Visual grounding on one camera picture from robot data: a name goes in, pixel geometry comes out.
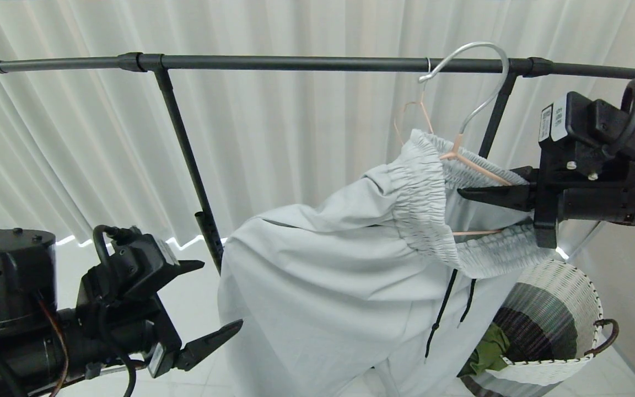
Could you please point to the green garment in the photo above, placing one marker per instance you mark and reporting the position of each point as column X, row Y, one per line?
column 488, row 353

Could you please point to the white laundry basket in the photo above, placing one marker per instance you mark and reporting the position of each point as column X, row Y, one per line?
column 571, row 281

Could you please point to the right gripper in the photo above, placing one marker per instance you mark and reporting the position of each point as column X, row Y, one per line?
column 593, row 204

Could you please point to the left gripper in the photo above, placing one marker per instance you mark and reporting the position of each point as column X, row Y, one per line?
column 163, row 336

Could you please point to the white curtain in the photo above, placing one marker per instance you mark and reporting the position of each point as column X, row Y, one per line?
column 295, row 138

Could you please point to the pink clothes hanger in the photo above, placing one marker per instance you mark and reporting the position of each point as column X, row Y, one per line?
column 457, row 144
column 429, row 124

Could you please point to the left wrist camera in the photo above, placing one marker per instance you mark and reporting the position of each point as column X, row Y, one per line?
column 141, row 259

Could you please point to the pale grey shorts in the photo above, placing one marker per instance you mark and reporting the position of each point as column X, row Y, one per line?
column 323, row 275

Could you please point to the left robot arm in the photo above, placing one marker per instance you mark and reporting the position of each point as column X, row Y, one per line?
column 9, row 281

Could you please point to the black clothes rack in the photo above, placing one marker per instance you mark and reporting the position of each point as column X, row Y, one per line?
column 295, row 62

